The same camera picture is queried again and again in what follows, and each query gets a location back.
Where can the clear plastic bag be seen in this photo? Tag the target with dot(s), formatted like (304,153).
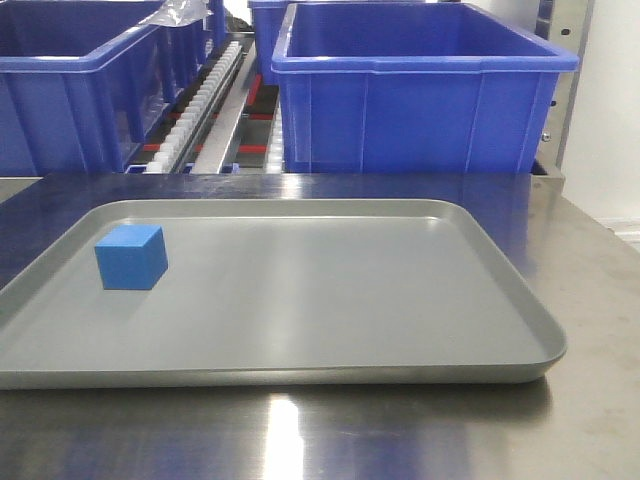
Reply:
(178,13)

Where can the blue plastic bin rear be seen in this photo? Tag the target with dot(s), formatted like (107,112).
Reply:
(267,35)

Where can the blue plastic bin right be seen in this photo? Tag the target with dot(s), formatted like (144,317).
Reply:
(409,87)

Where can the blue plastic bin left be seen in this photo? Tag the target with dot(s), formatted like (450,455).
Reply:
(84,83)

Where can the grey metal tray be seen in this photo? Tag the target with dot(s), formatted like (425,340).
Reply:
(279,292)

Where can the blue plastic bin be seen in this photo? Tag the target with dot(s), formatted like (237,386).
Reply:
(267,35)
(409,87)
(84,83)

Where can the white roller conveyor track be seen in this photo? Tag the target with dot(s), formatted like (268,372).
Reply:
(179,145)

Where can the blue foam cube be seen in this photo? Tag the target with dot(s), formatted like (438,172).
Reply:
(131,257)

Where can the steel shelf upright post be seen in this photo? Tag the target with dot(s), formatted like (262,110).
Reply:
(567,24)

